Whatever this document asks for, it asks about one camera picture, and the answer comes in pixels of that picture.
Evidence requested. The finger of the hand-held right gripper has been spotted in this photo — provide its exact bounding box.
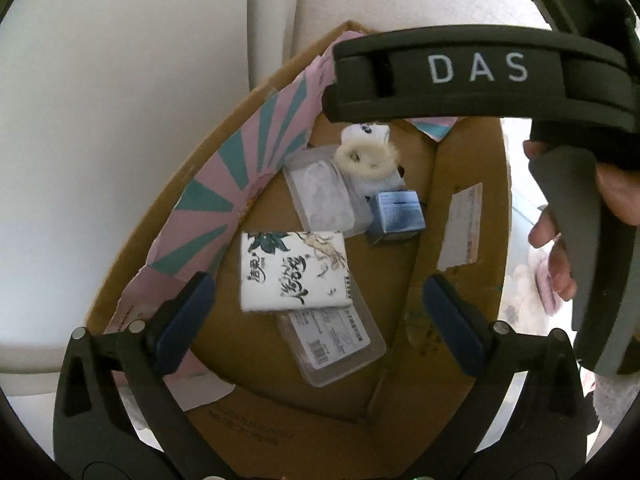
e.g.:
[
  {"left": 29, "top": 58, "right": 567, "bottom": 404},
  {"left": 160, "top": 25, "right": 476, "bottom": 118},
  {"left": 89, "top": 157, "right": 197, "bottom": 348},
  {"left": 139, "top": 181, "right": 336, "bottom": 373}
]
[{"left": 322, "top": 30, "right": 396, "bottom": 124}]

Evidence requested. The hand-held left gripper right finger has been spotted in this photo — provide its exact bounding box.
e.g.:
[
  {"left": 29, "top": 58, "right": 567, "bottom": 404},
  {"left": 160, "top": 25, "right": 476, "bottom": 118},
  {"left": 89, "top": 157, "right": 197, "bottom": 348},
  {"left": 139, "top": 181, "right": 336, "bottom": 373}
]
[{"left": 422, "top": 274, "right": 588, "bottom": 480}]

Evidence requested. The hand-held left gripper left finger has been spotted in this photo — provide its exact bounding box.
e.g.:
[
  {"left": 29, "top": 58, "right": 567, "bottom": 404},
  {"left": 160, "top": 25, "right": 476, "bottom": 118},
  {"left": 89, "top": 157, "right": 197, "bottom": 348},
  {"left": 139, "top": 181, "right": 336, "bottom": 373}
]
[{"left": 52, "top": 271, "right": 218, "bottom": 480}]

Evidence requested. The white black-patterned pouch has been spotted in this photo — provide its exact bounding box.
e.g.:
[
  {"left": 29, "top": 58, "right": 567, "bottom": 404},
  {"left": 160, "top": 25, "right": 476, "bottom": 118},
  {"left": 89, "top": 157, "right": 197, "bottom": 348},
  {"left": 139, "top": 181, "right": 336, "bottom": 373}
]
[{"left": 341, "top": 121, "right": 392, "bottom": 150}]

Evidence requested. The white ink-print tissue pack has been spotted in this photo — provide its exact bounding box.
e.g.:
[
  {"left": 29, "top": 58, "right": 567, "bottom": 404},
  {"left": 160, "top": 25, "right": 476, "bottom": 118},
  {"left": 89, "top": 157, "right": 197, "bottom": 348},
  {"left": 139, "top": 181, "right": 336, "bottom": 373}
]
[{"left": 240, "top": 230, "right": 354, "bottom": 314}]

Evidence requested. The clear labelled plastic box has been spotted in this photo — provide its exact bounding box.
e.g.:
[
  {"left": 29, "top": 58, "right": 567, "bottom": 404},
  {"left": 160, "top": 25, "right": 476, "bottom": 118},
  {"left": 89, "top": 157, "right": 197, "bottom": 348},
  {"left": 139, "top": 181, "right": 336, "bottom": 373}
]
[{"left": 276, "top": 302, "right": 388, "bottom": 389}]

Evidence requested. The clear plastic case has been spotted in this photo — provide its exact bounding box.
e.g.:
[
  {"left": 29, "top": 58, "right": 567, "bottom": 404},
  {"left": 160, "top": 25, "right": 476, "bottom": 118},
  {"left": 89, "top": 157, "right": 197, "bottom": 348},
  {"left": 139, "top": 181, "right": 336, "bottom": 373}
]
[{"left": 282, "top": 145, "right": 375, "bottom": 239}]

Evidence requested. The small blue carton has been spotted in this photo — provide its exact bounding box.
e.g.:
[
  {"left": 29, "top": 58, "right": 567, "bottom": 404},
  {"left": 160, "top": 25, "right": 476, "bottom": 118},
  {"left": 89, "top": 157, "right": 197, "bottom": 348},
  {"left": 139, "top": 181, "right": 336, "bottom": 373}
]
[{"left": 365, "top": 189, "right": 427, "bottom": 247}]

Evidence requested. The pink teal printed cardboard box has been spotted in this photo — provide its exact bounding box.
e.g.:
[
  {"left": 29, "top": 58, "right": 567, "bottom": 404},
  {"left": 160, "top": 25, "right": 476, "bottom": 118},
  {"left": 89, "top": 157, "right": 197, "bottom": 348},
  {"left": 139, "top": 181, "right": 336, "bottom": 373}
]
[{"left": 82, "top": 20, "right": 513, "bottom": 480}]

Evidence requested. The person's right hand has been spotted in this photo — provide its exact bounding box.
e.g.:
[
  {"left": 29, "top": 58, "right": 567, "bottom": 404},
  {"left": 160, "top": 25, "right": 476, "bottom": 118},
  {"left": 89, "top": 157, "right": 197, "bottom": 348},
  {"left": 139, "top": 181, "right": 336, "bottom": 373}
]
[{"left": 522, "top": 139, "right": 640, "bottom": 303}]

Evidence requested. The pink fluffy slipper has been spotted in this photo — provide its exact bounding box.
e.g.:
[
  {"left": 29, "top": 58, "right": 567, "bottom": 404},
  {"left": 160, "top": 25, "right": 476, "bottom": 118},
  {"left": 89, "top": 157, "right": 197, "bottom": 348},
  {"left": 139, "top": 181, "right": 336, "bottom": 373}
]
[{"left": 504, "top": 249, "right": 573, "bottom": 322}]

